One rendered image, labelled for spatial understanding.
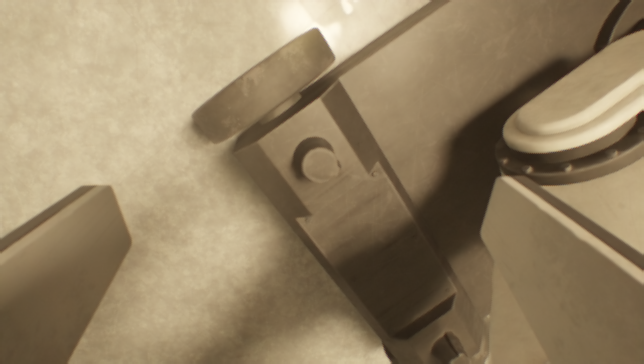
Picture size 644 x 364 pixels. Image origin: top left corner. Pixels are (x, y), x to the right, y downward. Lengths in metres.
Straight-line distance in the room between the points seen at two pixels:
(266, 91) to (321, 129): 0.07
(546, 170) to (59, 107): 0.64
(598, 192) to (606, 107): 0.08
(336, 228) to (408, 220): 0.10
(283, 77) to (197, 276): 0.43
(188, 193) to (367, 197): 0.32
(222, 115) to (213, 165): 0.21
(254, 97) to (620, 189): 0.34
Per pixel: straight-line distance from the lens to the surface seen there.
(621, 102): 0.39
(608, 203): 0.34
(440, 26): 0.45
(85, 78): 0.62
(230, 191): 0.60
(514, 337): 0.24
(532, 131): 0.38
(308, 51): 0.39
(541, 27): 0.54
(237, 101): 0.37
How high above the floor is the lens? 0.56
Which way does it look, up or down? 70 degrees down
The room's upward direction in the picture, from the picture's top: 148 degrees clockwise
